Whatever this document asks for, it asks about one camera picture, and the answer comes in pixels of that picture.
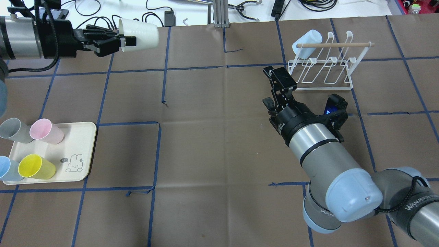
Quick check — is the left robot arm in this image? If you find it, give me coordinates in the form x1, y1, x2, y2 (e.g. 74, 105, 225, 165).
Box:
0, 16, 140, 115

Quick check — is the white wire cup rack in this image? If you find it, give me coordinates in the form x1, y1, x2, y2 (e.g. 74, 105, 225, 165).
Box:
287, 30, 375, 91

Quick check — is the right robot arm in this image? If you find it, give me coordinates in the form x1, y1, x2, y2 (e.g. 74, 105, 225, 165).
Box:
262, 66, 439, 247

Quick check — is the grey plastic cup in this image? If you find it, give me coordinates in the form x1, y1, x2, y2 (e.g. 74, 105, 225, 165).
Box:
0, 118, 34, 143

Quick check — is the cream rabbit tray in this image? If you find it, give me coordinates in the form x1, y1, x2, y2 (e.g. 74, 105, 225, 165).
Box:
3, 122, 97, 186

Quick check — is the white plastic cup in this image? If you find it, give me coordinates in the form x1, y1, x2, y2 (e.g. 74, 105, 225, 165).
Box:
119, 18, 159, 52

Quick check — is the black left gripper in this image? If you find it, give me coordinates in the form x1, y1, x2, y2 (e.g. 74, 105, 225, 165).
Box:
38, 20, 137, 58

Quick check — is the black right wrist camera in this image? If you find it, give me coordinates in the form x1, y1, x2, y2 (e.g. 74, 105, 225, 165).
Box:
317, 94, 348, 133

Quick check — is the yellow plastic cup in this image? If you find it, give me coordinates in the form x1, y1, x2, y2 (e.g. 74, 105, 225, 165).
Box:
18, 154, 56, 180

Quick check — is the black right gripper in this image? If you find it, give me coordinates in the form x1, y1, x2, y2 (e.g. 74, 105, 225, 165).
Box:
262, 66, 344, 146

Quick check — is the light blue plastic cup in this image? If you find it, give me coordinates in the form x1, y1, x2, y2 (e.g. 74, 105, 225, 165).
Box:
292, 30, 323, 59

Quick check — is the pink plastic cup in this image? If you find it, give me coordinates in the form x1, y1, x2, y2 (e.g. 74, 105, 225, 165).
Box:
29, 118, 65, 144

